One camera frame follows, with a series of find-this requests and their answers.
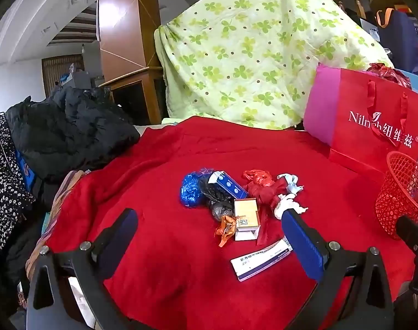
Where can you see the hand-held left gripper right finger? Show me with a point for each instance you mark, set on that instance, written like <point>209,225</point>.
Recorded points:
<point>303,244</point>

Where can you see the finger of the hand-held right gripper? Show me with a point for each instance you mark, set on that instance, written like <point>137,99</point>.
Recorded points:
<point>413,235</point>

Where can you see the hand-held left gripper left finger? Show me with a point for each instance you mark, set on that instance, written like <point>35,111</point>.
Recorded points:
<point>121,233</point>

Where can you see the red mesh basket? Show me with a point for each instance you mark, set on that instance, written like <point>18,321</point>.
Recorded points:
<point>401,196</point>

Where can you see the blue and white carton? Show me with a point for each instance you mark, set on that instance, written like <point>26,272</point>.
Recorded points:
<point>229,184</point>

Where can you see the black plastic bag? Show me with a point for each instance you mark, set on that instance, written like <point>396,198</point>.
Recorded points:
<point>217,196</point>

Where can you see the crumpled white tissue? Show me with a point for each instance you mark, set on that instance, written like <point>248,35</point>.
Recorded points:
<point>288,204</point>

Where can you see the flat white medicine box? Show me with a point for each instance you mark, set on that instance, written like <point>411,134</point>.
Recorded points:
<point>260,261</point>

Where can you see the red crumpled wrapper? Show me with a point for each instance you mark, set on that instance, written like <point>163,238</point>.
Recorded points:
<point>265,197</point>

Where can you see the white and blue tissue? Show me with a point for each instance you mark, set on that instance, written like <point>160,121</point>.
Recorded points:
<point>293,183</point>

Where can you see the small yellow box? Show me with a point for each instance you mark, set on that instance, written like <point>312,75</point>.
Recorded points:
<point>246,215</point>

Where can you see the red blanket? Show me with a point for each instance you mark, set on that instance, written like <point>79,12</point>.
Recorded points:
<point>167,178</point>

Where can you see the striped cloth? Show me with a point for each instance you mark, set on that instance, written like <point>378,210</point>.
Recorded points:
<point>57,199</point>

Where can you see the orange wrapper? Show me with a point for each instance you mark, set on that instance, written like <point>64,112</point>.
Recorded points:
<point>226,228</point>

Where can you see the blue foil wrapper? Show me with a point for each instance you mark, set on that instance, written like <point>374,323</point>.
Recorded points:
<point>191,190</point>

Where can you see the black jacket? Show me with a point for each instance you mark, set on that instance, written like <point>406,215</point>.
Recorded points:
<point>71,130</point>

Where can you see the black floral garment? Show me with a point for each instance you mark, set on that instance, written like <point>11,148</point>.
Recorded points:
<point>2,185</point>

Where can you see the red paper shopping bag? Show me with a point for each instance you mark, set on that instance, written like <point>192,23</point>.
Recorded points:
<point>360,110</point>

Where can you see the red foil bag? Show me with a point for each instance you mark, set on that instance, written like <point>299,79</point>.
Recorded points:
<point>389,74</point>

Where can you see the brown slatted door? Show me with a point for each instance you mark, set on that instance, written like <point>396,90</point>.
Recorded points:
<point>57,70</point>

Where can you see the green clover quilt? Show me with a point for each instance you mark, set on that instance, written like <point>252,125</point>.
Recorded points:
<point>257,58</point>

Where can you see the wooden pillar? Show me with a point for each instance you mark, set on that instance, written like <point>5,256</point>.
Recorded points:
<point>126,24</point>

